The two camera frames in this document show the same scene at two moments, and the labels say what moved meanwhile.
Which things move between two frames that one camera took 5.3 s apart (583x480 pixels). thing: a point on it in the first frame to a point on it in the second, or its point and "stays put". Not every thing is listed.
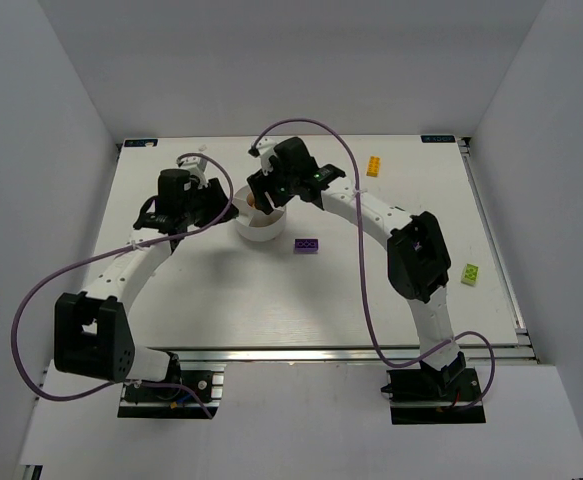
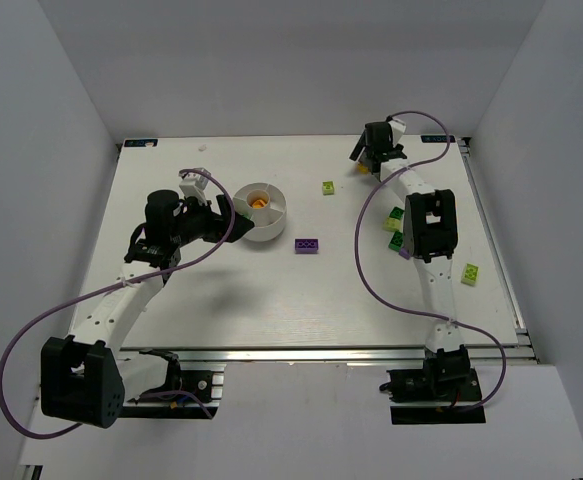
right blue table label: x=438 y=138 stays put
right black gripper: x=264 y=185 to x=371 y=151
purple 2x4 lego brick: x=306 y=245 stays put
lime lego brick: x=470 y=274 stays put
